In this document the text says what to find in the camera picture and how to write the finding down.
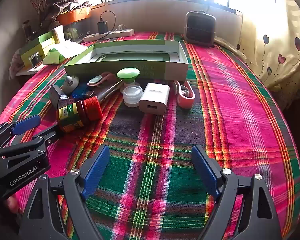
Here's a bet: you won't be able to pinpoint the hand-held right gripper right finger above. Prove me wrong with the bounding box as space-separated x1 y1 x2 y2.
191 145 282 240

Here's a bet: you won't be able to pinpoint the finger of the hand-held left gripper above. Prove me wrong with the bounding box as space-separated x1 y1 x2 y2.
0 126 65 160
0 114 41 150

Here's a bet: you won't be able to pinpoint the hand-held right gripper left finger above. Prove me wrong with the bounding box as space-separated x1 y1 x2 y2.
19 144 111 240

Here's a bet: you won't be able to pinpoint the brown jar with red lid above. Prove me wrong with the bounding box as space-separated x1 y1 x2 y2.
56 97 103 133

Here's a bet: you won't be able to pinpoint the black rectangular case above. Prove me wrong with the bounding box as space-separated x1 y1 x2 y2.
49 84 72 110

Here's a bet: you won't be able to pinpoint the blue USB card reader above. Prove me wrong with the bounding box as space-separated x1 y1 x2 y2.
71 84 94 99

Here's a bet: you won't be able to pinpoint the oval black white gadget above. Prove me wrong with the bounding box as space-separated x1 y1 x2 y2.
61 76 80 95

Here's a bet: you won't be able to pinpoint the pink clip-on lens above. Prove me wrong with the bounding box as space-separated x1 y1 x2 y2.
87 72 115 88

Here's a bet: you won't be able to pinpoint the pink plastic clip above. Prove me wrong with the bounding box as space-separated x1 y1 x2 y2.
174 80 196 110

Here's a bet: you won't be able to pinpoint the small clear round jar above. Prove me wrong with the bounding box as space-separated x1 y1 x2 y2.
122 85 143 107

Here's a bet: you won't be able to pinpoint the white USB charger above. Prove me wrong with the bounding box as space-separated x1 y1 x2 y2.
139 82 170 115

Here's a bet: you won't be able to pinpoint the green round knob stopper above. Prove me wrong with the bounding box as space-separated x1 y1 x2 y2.
116 67 140 87

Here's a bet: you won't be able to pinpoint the green shallow cardboard box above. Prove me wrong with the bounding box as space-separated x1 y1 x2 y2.
64 39 189 82

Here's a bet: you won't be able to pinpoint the person's left hand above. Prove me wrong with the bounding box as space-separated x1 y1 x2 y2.
2 195 20 214

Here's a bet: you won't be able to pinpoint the pink green plaid blanket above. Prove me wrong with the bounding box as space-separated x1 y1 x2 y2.
0 31 300 240

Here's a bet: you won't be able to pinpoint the small clear plastic box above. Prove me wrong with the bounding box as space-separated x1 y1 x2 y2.
29 52 44 65

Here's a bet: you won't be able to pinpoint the light green tissue pack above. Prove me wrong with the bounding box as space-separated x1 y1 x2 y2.
43 47 65 65

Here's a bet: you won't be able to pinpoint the yellow cardboard box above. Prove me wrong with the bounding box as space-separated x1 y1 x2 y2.
19 39 60 65

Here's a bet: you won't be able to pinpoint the white paper sheet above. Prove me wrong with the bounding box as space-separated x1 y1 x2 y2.
54 40 88 58

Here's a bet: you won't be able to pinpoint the small green box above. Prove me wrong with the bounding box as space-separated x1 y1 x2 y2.
38 31 61 43

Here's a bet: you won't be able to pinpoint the white carton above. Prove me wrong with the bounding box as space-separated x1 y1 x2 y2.
51 25 65 44

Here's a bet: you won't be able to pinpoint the glass tank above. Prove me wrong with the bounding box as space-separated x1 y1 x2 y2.
62 16 92 40

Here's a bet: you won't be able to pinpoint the white power strip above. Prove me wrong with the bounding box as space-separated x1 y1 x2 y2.
83 28 135 43

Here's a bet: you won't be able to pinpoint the orange plastic tub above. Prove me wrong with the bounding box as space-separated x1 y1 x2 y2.
57 7 92 26

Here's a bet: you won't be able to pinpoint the dried red branches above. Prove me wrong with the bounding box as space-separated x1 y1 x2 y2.
20 0 49 23

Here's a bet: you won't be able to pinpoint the cream heart print curtain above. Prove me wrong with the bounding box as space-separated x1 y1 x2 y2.
236 0 300 100

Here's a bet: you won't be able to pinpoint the small grey space heater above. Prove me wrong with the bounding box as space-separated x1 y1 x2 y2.
182 10 217 47

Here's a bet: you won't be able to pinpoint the black power adapter with cable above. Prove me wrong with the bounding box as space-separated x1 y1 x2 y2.
99 11 115 33

